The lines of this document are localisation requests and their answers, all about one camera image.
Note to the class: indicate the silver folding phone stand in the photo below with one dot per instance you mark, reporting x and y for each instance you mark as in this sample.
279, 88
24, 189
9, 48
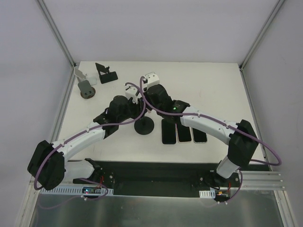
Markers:
81, 77

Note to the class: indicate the right white cable duct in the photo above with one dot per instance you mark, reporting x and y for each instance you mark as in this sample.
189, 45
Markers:
207, 194

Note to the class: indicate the black round-base phone mount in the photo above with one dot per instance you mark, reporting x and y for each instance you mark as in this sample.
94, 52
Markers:
144, 125

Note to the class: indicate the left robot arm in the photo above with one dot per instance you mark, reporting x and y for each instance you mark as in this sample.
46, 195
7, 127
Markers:
50, 163

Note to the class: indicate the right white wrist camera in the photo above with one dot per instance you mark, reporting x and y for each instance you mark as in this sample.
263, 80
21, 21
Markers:
150, 79

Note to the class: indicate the left aluminium frame post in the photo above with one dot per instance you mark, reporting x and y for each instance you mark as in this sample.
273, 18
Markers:
52, 24

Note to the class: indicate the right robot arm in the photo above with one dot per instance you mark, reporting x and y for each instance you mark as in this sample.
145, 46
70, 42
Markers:
239, 137

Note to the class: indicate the right aluminium frame post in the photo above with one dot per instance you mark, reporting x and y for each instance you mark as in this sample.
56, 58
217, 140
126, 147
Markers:
261, 34

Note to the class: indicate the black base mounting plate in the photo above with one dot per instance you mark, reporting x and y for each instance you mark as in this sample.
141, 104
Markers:
185, 180

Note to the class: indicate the clear-cased phone on table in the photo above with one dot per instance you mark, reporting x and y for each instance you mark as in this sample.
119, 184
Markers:
199, 136

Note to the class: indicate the aluminium frame post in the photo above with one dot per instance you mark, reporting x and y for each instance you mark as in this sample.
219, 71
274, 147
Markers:
261, 34
52, 24

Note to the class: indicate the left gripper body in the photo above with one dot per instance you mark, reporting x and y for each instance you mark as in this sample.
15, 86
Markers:
138, 108

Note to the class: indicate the white cable duct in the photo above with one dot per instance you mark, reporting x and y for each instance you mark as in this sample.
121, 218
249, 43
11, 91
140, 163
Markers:
78, 190
207, 194

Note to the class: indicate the left white cable duct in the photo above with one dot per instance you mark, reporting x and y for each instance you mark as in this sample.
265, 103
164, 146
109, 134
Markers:
78, 190

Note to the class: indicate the black phone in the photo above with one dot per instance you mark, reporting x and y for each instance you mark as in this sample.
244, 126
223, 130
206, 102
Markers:
168, 132

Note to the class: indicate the white-cased phone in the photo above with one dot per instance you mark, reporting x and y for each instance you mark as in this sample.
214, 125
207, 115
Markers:
183, 133

